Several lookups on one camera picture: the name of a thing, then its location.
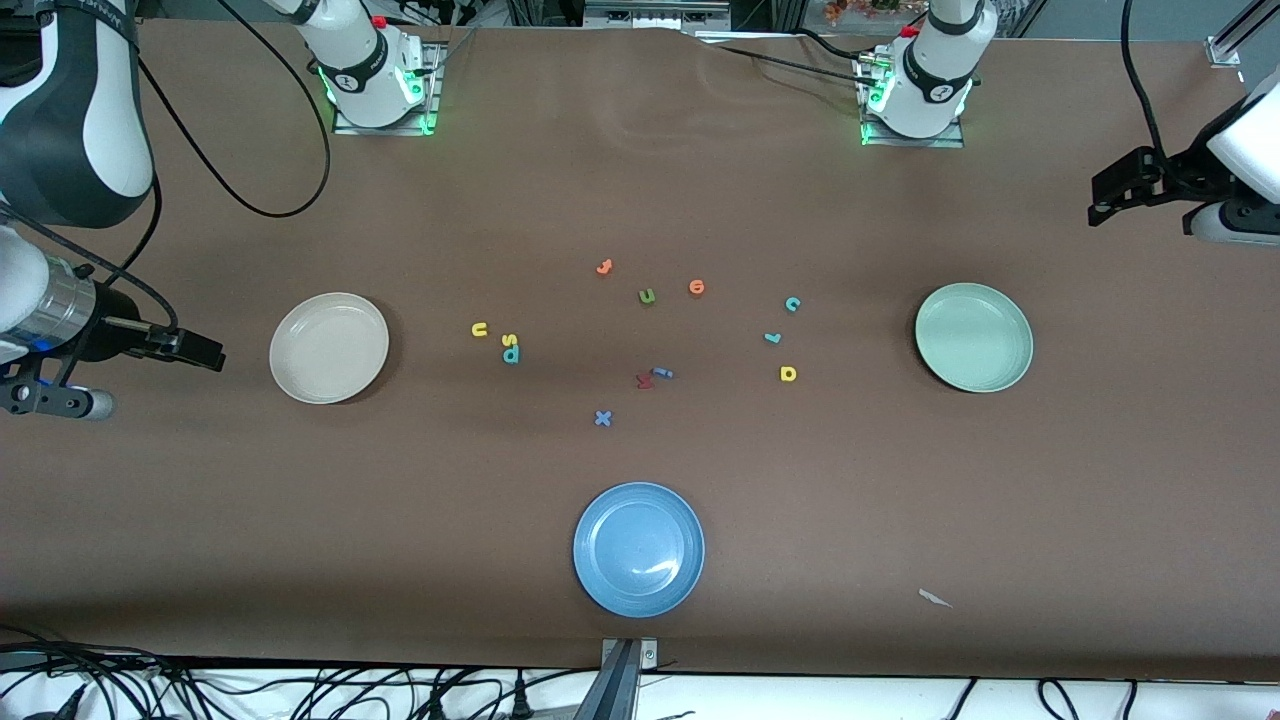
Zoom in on beige brown plate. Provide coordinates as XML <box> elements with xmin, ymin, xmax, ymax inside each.
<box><xmin>268</xmin><ymin>292</ymin><xmax>391</xmax><ymax>405</ymax></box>

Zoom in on pale green plate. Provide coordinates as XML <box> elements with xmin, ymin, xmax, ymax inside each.
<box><xmin>914</xmin><ymin>282</ymin><xmax>1035</xmax><ymax>394</ymax></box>

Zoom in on orange artificial flowers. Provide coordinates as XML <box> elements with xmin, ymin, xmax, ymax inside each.
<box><xmin>824</xmin><ymin>0</ymin><xmax>903</xmax><ymax>25</ymax></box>

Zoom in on blue plate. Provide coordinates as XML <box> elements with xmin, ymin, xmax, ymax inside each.
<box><xmin>572</xmin><ymin>482</ymin><xmax>707</xmax><ymax>619</ymax></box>

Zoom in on grey power strip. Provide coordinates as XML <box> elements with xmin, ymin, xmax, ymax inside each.
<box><xmin>583</xmin><ymin>0</ymin><xmax>732</xmax><ymax>30</ymax></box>

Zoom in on aluminium frame profile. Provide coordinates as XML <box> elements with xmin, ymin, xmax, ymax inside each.
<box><xmin>1205</xmin><ymin>0</ymin><xmax>1280</xmax><ymax>69</ymax></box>

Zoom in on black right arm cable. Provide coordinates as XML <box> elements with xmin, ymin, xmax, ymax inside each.
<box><xmin>0</xmin><ymin>0</ymin><xmax>333</xmax><ymax>333</ymax></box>

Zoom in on black table cable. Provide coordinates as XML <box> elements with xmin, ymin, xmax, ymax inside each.
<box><xmin>700</xmin><ymin>28</ymin><xmax>876</xmax><ymax>89</ymax></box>

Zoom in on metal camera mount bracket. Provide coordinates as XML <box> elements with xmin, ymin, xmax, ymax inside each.
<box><xmin>570</xmin><ymin>637</ymin><xmax>660</xmax><ymax>720</ymax></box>

